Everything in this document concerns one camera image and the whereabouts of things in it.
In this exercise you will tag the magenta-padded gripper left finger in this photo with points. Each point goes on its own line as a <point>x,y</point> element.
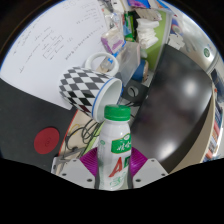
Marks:
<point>81,170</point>

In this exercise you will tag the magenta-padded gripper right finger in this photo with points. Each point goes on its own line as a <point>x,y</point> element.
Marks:
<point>148,171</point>

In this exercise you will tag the white green-capped drink bottle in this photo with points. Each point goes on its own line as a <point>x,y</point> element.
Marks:
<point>115,150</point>

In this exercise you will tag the flat round red coaster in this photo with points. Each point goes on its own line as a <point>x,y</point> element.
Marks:
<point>46,140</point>

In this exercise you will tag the black computer monitor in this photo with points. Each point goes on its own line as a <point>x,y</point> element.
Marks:
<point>176,110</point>

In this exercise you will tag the black desk mat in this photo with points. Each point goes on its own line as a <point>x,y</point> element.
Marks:
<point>23,116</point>

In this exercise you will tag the black white checkered mug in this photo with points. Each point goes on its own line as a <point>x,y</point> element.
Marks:
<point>86,88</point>

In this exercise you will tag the clear plastic box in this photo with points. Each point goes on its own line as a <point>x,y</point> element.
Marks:
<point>130,61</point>

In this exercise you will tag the white printed paper sheet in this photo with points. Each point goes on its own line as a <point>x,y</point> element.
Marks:
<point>50,43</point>

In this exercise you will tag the stack of white tissues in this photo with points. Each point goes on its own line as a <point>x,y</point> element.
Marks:
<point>147,33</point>

